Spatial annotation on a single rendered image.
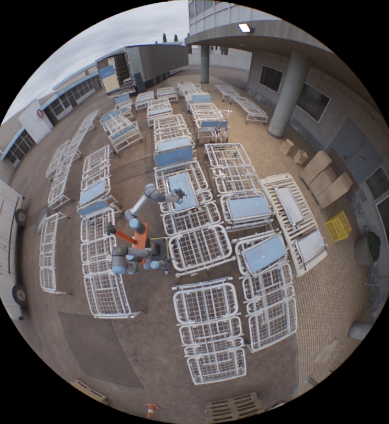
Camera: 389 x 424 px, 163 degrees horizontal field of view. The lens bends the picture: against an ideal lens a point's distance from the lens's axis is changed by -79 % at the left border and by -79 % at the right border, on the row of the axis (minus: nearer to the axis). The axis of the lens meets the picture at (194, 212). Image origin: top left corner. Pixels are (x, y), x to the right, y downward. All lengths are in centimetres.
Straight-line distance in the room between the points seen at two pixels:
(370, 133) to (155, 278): 724
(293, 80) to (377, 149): 341
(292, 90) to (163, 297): 604
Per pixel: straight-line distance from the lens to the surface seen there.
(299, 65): 492
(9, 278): 709
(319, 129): 672
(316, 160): 399
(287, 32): 373
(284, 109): 507
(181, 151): 262
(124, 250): 117
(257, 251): 214
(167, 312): 269
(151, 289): 266
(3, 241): 733
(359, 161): 606
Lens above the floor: 249
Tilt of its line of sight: 66 degrees down
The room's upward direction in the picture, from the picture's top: 3 degrees counter-clockwise
